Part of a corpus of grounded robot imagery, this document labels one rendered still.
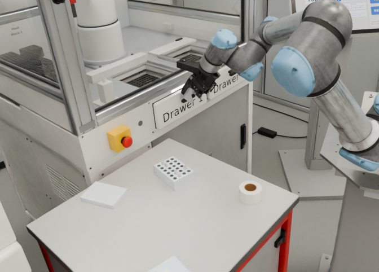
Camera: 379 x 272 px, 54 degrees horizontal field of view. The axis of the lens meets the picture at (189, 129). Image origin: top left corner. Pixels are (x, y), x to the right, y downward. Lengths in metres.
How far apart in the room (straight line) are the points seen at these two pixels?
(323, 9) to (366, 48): 2.00
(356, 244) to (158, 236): 0.85
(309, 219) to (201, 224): 1.22
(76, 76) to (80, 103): 0.09
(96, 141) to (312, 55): 0.77
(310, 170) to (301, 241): 0.58
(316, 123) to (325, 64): 1.48
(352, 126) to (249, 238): 0.41
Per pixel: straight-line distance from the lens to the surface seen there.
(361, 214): 1.55
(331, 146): 1.49
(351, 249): 1.68
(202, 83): 1.38
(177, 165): 1.30
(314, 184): 2.46
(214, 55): 1.28
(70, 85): 1.21
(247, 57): 1.26
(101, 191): 1.28
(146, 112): 1.42
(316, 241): 2.17
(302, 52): 0.88
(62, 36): 1.16
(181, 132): 1.63
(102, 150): 1.35
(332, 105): 1.01
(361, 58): 2.96
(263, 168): 2.61
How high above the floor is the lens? 1.56
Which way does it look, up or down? 31 degrees down
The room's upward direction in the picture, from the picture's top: 5 degrees counter-clockwise
